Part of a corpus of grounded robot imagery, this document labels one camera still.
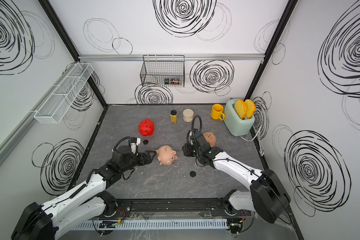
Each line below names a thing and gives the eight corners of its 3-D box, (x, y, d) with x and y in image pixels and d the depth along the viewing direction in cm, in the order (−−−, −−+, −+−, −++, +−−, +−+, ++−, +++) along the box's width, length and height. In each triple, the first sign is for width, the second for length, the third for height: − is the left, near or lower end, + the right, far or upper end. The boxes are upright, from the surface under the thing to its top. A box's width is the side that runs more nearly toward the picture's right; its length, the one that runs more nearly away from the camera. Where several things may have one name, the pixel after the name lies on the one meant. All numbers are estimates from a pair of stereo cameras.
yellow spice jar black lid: (171, 123, 111) (170, 114, 103) (171, 119, 114) (170, 109, 105) (177, 123, 111) (177, 114, 103) (177, 119, 114) (177, 109, 105)
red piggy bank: (139, 134, 104) (136, 127, 97) (146, 124, 109) (144, 116, 102) (148, 139, 102) (146, 131, 95) (156, 128, 107) (154, 120, 100)
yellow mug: (211, 121, 110) (213, 114, 104) (210, 110, 117) (211, 103, 111) (222, 121, 111) (225, 114, 104) (220, 110, 117) (222, 103, 111)
